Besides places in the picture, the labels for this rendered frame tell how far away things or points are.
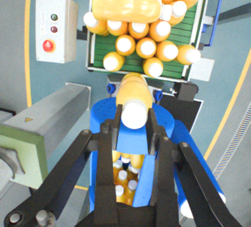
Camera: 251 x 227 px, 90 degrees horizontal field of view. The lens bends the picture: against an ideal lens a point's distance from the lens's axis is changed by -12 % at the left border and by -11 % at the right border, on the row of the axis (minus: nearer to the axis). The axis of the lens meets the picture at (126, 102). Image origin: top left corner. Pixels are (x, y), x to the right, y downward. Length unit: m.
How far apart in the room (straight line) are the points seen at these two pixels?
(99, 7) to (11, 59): 1.84
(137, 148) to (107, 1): 0.37
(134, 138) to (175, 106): 1.22
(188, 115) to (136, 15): 1.38
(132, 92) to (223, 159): 2.32
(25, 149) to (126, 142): 0.56
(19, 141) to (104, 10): 0.67
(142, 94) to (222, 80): 1.65
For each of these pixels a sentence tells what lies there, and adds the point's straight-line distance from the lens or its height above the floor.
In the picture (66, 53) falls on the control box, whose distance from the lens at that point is 0.51.
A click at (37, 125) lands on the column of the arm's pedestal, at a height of 0.89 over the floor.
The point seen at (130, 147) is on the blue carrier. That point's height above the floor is 1.23.
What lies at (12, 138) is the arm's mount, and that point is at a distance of 0.83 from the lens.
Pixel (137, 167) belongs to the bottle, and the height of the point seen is 1.14.
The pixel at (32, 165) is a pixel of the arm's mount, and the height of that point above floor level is 1.07.
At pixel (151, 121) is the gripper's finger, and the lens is 0.17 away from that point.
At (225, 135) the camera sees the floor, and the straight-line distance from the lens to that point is 2.21.
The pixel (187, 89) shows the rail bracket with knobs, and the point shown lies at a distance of 0.59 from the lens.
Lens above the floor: 1.53
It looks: 69 degrees down
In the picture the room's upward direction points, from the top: 170 degrees counter-clockwise
